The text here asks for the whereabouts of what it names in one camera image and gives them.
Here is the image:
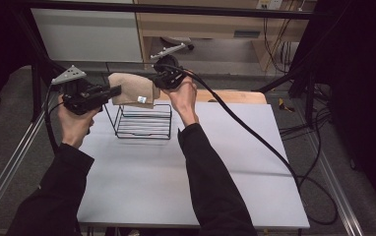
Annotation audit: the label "beige towel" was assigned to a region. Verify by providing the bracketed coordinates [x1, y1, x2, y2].
[107, 72, 161, 109]

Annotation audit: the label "white wall socket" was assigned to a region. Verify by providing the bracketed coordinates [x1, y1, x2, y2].
[256, 0, 283, 11]

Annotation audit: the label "office chair base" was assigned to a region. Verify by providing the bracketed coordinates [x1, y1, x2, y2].
[160, 35, 196, 51]

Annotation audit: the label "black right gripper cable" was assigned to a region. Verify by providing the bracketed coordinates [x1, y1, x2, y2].
[157, 63, 339, 226]

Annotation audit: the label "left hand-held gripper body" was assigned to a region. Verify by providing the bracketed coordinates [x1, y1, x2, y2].
[51, 64, 112, 116]

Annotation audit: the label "black metal frame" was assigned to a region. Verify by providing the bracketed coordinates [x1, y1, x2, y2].
[12, 0, 328, 130]

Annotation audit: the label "yellow black tape strip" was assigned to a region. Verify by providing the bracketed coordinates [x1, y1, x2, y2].
[278, 97, 295, 113]

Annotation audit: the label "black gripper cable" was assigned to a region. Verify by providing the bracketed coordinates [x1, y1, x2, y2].
[157, 63, 339, 226]
[43, 83, 66, 155]

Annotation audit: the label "person's left hand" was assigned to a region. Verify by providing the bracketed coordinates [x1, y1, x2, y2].
[57, 94, 100, 149]

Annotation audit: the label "hanging cables under desk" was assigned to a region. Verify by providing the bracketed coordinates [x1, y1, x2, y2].
[262, 16, 296, 75]

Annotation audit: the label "person's right hand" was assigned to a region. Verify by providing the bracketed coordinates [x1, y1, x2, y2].
[168, 69, 200, 128]

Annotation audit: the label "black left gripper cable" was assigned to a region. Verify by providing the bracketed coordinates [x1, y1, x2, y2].
[43, 83, 66, 155]

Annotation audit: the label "black wire rack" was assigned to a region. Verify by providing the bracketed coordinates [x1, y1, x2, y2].
[101, 60, 174, 141]

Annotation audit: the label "white cabinet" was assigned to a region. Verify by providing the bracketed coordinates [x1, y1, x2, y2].
[31, 0, 144, 63]

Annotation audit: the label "wooden desk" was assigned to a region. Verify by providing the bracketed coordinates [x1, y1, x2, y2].
[132, 0, 318, 72]

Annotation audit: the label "aluminium floor rail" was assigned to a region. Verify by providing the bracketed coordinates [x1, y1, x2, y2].
[306, 131, 365, 236]
[0, 92, 58, 227]

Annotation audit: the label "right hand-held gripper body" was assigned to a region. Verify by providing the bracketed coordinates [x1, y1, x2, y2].
[150, 42, 188, 90]

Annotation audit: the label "white table sheet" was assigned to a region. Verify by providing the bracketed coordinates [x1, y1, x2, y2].
[77, 97, 311, 229]

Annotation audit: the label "bundle of black floor cables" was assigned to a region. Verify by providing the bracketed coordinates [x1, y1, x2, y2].
[279, 83, 334, 141]

